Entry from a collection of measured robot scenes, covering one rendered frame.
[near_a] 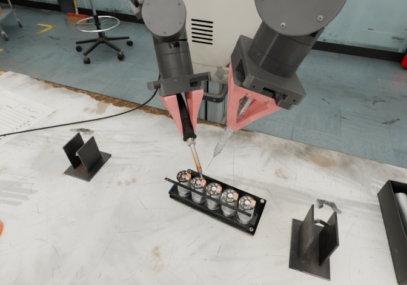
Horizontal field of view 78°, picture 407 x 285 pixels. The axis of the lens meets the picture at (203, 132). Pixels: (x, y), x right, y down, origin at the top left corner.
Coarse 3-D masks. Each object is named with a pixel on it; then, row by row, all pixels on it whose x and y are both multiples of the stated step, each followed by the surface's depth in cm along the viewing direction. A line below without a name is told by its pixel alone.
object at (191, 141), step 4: (188, 140) 44; (192, 140) 44; (188, 144) 44; (192, 144) 44; (192, 148) 44; (192, 152) 44; (196, 152) 44; (196, 156) 43; (196, 160) 43; (196, 164) 43; (196, 168) 43; (200, 168) 42; (200, 172) 42
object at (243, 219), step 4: (248, 204) 38; (240, 208) 39; (248, 212) 38; (252, 212) 39; (240, 216) 40; (244, 216) 39; (248, 216) 39; (252, 216) 40; (240, 220) 40; (244, 220) 40; (248, 220) 40
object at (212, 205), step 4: (216, 184) 41; (212, 188) 41; (212, 196) 40; (216, 196) 40; (220, 196) 41; (208, 200) 41; (220, 200) 42; (208, 204) 42; (212, 204) 42; (216, 204) 42; (212, 208) 42; (216, 208) 42
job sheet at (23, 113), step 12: (0, 96) 70; (12, 96) 70; (0, 108) 67; (12, 108) 67; (24, 108) 67; (36, 108) 67; (48, 108) 67; (0, 120) 63; (12, 120) 63; (24, 120) 63; (36, 120) 63; (0, 132) 60; (12, 132) 60; (0, 144) 57
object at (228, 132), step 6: (246, 96) 31; (240, 102) 32; (246, 102) 31; (240, 108) 32; (246, 108) 32; (240, 114) 32; (228, 132) 34; (234, 132) 35; (222, 138) 35; (228, 138) 35; (222, 144) 36; (216, 150) 37
